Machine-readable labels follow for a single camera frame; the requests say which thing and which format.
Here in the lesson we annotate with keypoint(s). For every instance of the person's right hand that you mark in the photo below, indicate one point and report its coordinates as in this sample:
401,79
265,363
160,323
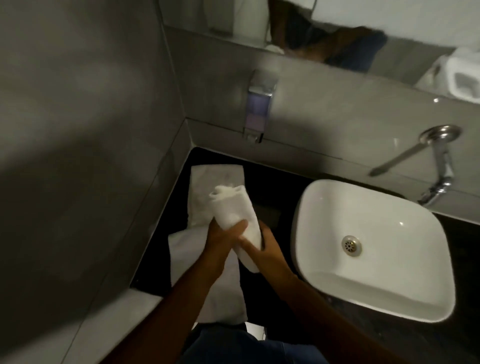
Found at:
268,255

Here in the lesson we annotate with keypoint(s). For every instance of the person's left hand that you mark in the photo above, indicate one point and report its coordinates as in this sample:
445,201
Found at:
221,240

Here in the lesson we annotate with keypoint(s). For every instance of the person's right thumb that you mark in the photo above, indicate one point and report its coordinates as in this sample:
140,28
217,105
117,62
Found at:
249,245

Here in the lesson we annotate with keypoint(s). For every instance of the person's left thumb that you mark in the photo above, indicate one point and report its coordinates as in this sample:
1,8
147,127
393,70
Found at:
236,229

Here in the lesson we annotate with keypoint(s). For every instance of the white towel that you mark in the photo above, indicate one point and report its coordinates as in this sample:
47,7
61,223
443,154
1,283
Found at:
236,217
210,270

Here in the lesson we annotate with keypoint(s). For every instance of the person's right forearm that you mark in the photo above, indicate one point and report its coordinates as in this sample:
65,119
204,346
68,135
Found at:
330,322

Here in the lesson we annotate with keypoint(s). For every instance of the person's left forearm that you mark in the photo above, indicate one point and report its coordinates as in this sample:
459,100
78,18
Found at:
165,318

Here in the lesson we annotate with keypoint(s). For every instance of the white flat folded towel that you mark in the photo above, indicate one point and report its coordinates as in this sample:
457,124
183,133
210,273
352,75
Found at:
210,270

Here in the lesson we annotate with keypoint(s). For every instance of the person's blue trousers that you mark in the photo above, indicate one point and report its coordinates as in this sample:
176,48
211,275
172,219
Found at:
247,347

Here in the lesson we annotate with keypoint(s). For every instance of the chrome sink drain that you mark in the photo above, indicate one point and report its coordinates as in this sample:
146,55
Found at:
351,246

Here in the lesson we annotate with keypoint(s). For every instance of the white ceramic wash basin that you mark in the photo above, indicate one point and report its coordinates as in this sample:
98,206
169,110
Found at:
375,247

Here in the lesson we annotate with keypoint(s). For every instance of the chrome wall soap dispenser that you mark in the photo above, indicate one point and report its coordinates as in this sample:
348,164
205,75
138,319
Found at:
258,105

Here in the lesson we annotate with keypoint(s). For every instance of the chrome wall faucet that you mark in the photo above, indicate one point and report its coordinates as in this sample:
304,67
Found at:
438,165

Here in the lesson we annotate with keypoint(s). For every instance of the wall mirror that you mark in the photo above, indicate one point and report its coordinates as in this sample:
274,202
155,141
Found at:
337,33

